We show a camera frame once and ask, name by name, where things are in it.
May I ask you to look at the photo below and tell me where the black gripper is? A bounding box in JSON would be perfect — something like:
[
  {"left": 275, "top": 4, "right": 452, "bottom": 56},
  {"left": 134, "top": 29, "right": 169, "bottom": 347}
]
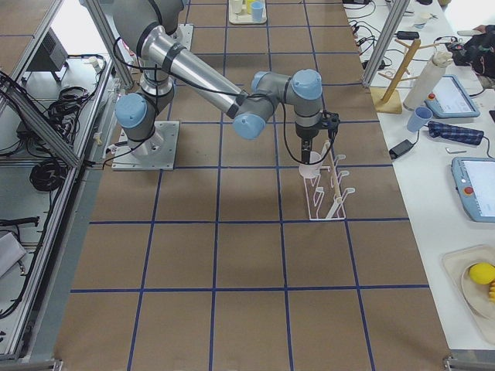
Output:
[{"left": 295, "top": 110, "right": 340, "bottom": 165}]

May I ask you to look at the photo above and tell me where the pink plastic cup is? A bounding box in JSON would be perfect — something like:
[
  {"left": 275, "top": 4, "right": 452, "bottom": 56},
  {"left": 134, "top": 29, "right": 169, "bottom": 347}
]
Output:
[{"left": 299, "top": 151, "right": 322, "bottom": 179}]

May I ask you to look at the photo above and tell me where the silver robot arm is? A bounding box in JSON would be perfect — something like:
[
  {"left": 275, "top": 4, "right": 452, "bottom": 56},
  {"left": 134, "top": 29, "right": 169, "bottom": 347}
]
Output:
[{"left": 112, "top": 1, "right": 340, "bottom": 165}]

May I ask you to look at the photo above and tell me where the blue cup on desk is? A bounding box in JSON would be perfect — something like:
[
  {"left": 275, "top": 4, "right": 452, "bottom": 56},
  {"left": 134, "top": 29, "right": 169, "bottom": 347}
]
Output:
[{"left": 406, "top": 107, "right": 433, "bottom": 132}]

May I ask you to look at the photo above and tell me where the light blue plastic cup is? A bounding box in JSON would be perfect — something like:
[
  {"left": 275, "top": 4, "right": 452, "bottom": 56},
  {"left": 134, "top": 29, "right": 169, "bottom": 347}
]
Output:
[{"left": 249, "top": 1, "right": 265, "bottom": 22}]

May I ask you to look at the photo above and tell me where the cream plastic cup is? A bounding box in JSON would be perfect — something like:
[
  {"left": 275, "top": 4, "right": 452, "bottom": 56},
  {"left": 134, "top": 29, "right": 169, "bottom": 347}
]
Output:
[{"left": 230, "top": 0, "right": 243, "bottom": 15}]

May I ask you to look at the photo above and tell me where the wooden stand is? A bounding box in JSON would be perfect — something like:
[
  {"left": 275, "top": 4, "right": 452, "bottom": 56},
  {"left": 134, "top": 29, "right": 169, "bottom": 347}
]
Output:
[{"left": 370, "top": 38, "right": 438, "bottom": 114}]

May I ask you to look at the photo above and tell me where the black power brick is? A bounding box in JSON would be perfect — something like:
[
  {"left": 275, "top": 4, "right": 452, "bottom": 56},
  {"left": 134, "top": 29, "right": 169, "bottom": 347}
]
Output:
[{"left": 388, "top": 139, "right": 415, "bottom": 160}]

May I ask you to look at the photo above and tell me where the white water bottle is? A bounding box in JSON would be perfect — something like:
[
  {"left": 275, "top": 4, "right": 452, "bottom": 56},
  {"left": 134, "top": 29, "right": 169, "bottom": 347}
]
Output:
[{"left": 403, "top": 51, "right": 453, "bottom": 111}]

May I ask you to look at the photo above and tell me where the blue plaid cloth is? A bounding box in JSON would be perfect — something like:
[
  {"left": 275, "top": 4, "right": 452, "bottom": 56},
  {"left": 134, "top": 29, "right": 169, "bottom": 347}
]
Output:
[{"left": 427, "top": 121, "right": 484, "bottom": 145}]

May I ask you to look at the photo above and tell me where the cream plastic tray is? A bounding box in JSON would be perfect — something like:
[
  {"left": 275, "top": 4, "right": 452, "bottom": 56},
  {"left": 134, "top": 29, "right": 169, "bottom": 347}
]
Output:
[{"left": 228, "top": 0, "right": 267, "bottom": 26}]

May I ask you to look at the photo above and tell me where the teach pendant tablet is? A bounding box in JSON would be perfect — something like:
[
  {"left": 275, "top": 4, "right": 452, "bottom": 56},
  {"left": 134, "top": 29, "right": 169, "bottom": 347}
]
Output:
[
  {"left": 451, "top": 157, "right": 494, "bottom": 223},
  {"left": 425, "top": 75, "right": 480, "bottom": 119}
]

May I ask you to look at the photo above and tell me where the yellow lemon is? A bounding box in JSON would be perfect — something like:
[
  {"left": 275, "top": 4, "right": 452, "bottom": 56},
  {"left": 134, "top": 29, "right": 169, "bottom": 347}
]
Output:
[{"left": 468, "top": 262, "right": 495, "bottom": 284}]

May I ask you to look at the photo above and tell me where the beige tray on desk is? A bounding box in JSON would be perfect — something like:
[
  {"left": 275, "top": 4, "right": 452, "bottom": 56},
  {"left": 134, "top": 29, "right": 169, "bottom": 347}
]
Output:
[{"left": 442, "top": 244, "right": 494, "bottom": 345}]

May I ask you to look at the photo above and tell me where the white wire dish rack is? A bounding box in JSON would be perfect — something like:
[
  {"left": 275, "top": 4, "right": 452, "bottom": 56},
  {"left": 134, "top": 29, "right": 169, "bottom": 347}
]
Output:
[{"left": 302, "top": 141, "right": 356, "bottom": 221}]

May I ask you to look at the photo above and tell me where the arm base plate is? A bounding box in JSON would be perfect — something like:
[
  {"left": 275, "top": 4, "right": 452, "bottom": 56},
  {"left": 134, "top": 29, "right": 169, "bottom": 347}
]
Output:
[
  {"left": 111, "top": 121, "right": 180, "bottom": 171},
  {"left": 170, "top": 23, "right": 194, "bottom": 50}
]

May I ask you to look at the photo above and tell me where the aluminium frame post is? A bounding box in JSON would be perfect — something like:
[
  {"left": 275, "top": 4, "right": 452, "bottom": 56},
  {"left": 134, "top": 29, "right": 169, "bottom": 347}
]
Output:
[{"left": 362, "top": 0, "right": 410, "bottom": 87}]

